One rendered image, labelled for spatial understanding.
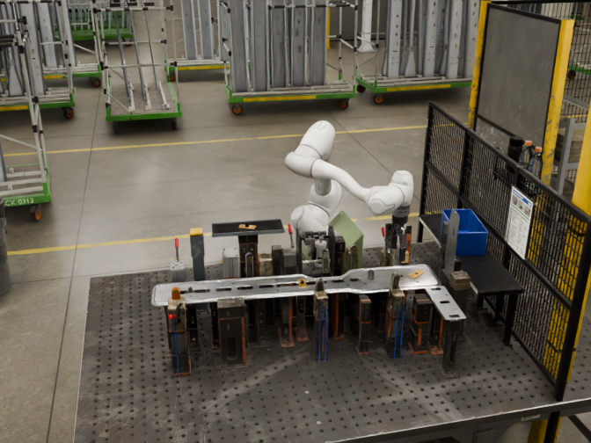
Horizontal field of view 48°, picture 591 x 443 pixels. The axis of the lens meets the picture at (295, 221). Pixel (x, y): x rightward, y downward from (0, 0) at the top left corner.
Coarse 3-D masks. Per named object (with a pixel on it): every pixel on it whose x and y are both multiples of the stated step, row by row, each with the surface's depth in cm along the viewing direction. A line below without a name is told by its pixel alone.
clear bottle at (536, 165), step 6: (540, 150) 307; (534, 156) 308; (540, 156) 308; (534, 162) 308; (540, 162) 308; (534, 168) 309; (540, 168) 309; (534, 174) 310; (540, 174) 311; (528, 180) 313; (534, 186) 312
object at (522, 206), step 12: (516, 192) 311; (516, 204) 311; (528, 204) 300; (516, 216) 312; (528, 216) 301; (516, 228) 313; (528, 228) 302; (504, 240) 326; (516, 240) 314; (528, 240) 302; (516, 252) 314
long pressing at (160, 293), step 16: (352, 272) 328; (384, 272) 328; (400, 272) 328; (432, 272) 329; (160, 288) 314; (208, 288) 314; (256, 288) 314; (272, 288) 314; (288, 288) 314; (304, 288) 314; (336, 288) 314; (352, 288) 314; (368, 288) 314; (384, 288) 314; (416, 288) 315; (160, 304) 302
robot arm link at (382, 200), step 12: (312, 168) 326; (324, 168) 324; (336, 168) 323; (336, 180) 322; (348, 180) 310; (360, 192) 300; (372, 192) 294; (384, 192) 290; (396, 192) 293; (372, 204) 289; (384, 204) 287; (396, 204) 292
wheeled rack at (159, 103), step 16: (96, 16) 812; (144, 64) 851; (160, 64) 856; (176, 64) 861; (176, 80) 869; (112, 96) 856; (160, 96) 959; (176, 96) 967; (112, 112) 882; (128, 112) 870; (144, 112) 882; (160, 112) 882; (176, 112) 884
